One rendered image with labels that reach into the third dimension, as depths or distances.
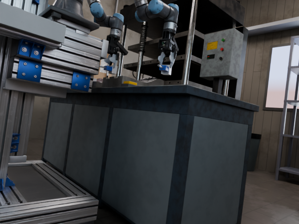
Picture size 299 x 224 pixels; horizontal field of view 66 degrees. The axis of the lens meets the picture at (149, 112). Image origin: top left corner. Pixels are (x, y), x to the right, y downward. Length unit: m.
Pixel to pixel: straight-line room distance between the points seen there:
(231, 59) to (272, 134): 2.61
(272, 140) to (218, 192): 3.20
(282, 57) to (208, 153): 3.61
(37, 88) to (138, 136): 0.56
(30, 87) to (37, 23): 0.34
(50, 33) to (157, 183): 0.81
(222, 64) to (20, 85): 1.55
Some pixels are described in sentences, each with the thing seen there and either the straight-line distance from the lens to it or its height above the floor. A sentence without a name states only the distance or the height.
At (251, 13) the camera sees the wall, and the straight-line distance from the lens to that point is 5.26.
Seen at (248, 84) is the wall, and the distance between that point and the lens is 4.78.
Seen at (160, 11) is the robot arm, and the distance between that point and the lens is 1.38.
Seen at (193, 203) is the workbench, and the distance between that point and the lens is 1.22.
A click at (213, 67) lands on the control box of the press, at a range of 2.15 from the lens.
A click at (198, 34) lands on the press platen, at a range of 2.44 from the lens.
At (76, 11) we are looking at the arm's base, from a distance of 1.19.
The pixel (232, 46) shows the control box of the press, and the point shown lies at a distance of 2.11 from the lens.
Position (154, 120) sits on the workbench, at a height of 0.62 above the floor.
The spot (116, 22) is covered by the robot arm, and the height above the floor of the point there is 1.24.
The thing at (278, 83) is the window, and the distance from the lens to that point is 4.56.
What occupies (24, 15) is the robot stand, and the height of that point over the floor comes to 0.93.
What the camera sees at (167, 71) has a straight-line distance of 1.38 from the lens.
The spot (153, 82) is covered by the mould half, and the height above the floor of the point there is 0.90.
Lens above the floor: 0.63
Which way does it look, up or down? 2 degrees up
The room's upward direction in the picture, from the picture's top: 7 degrees clockwise
